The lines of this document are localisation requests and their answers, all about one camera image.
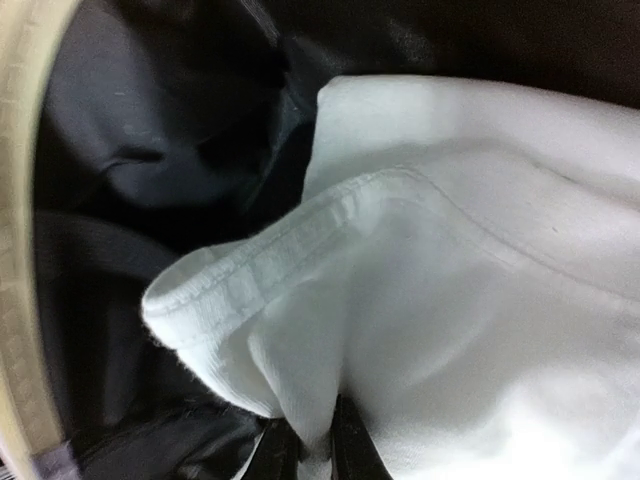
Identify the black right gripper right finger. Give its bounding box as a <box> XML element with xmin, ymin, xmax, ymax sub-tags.
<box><xmin>331</xmin><ymin>395</ymin><xmax>392</xmax><ymax>480</ymax></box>

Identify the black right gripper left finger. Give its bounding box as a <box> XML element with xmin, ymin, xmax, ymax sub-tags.
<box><xmin>242</xmin><ymin>419</ymin><xmax>299</xmax><ymax>480</ymax></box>

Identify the white blue-print t-shirt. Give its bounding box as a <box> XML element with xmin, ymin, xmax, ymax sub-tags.
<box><xmin>142</xmin><ymin>76</ymin><xmax>639</xmax><ymax>479</ymax></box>

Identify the pale yellow hard-shell suitcase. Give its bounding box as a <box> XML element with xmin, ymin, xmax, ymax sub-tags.
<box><xmin>1</xmin><ymin>1</ymin><xmax>639</xmax><ymax>479</ymax></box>

